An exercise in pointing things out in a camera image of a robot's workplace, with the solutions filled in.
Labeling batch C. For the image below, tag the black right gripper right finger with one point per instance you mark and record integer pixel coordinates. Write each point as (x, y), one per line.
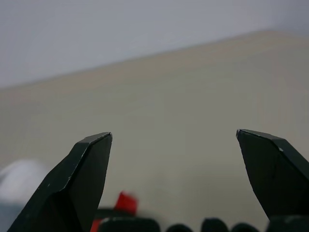
(272, 174)

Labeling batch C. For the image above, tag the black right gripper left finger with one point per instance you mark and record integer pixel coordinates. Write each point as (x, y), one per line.
(70, 178)

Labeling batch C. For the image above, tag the white paddle case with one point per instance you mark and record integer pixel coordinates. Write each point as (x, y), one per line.
(20, 183)

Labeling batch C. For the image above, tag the red table tennis paddle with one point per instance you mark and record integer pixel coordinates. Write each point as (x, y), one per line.
(126, 201)

